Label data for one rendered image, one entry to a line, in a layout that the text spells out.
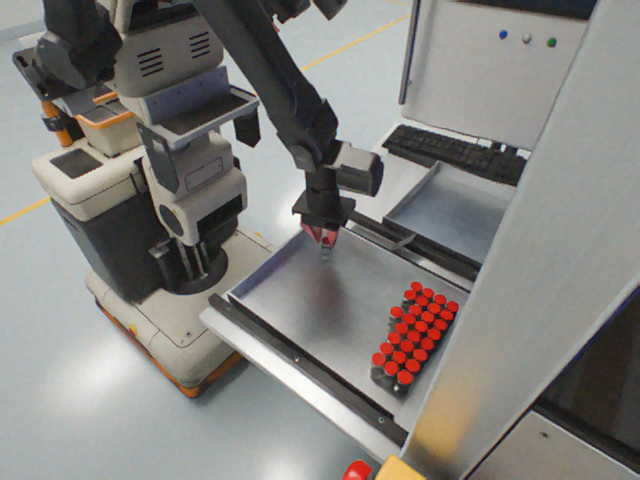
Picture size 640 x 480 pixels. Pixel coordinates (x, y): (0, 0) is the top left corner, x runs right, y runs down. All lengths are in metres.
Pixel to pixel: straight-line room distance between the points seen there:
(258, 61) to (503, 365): 0.41
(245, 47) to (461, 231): 0.59
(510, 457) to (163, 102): 0.86
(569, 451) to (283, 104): 0.45
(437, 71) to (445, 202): 0.51
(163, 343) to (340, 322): 0.88
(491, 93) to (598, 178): 1.14
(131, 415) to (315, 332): 1.13
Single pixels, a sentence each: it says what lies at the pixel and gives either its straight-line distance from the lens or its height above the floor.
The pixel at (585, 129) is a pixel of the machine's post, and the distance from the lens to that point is 0.19.
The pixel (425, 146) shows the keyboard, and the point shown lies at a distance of 1.26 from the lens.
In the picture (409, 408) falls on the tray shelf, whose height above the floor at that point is 0.88.
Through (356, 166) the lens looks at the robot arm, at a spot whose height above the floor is 1.14.
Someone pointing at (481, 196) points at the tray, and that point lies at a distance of 1.02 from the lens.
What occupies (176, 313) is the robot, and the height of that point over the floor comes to 0.28.
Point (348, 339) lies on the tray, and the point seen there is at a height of 0.88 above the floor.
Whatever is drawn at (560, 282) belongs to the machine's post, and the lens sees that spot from 0.23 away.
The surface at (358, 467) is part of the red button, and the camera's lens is 0.48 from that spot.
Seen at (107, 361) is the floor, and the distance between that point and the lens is 1.87.
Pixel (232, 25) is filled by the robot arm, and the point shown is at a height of 1.33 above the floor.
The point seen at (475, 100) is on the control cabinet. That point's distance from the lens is 1.35.
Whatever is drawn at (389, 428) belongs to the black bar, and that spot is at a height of 0.90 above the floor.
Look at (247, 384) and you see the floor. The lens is 1.65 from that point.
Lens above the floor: 1.48
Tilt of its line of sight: 45 degrees down
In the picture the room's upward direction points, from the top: straight up
